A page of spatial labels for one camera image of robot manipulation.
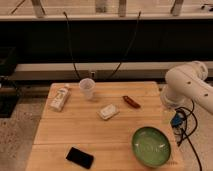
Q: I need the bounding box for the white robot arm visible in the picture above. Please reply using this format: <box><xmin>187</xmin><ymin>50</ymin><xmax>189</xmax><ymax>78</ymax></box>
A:
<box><xmin>160</xmin><ymin>61</ymin><xmax>213</xmax><ymax>115</ymax></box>

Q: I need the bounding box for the brown red sausage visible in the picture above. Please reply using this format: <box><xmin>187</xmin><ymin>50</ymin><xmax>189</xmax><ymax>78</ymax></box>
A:
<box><xmin>123</xmin><ymin>96</ymin><xmax>141</xmax><ymax>109</ymax></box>

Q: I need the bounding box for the black smartphone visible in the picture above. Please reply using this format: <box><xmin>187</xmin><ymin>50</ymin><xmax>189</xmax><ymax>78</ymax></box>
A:
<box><xmin>66</xmin><ymin>147</ymin><xmax>94</xmax><ymax>169</ymax></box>

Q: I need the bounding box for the black floor cable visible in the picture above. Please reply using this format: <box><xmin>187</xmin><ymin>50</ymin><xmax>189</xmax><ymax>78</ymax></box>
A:
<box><xmin>174</xmin><ymin>99</ymin><xmax>203</xmax><ymax>171</ymax></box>

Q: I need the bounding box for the right black hanging cable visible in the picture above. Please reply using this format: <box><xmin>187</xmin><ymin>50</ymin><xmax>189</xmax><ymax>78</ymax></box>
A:
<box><xmin>105</xmin><ymin>10</ymin><xmax>142</xmax><ymax>81</ymax></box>

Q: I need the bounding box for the clear plastic cup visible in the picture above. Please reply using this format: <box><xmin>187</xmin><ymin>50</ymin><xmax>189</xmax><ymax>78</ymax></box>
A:
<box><xmin>79</xmin><ymin>78</ymin><xmax>95</xmax><ymax>100</ymax></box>

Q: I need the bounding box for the black equipment at left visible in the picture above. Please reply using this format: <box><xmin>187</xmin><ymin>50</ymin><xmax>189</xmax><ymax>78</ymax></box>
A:
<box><xmin>0</xmin><ymin>46</ymin><xmax>20</xmax><ymax>118</ymax></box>

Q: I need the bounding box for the white soap bar box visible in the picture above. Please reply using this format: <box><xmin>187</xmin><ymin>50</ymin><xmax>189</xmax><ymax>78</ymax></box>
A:
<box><xmin>98</xmin><ymin>104</ymin><xmax>119</xmax><ymax>120</ymax></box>

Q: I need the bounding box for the green ceramic bowl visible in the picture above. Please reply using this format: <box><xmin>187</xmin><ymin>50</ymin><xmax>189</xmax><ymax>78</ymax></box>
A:
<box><xmin>131</xmin><ymin>126</ymin><xmax>171</xmax><ymax>168</ymax></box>

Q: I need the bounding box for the blue connector box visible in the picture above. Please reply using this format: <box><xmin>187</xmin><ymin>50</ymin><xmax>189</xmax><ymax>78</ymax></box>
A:
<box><xmin>170</xmin><ymin>112</ymin><xmax>184</xmax><ymax>127</ymax></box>

